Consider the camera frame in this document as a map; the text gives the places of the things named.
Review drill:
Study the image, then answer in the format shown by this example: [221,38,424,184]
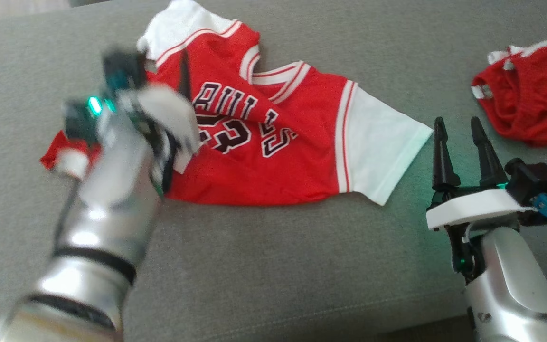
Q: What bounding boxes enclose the red white Bulls jersey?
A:
[40,0,433,207]

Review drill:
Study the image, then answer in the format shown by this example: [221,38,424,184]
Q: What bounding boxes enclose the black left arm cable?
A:
[55,180,80,238]

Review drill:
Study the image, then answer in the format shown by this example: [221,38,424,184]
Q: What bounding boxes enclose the white cable label tag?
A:
[57,150,90,180]

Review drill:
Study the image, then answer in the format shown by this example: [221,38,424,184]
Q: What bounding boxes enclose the red white-striped shorts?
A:
[472,36,547,150]

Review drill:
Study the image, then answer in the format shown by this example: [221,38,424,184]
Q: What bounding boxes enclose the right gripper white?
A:
[425,116,536,285]

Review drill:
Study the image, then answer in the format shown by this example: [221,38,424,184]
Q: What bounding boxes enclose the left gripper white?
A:
[112,47,203,195]

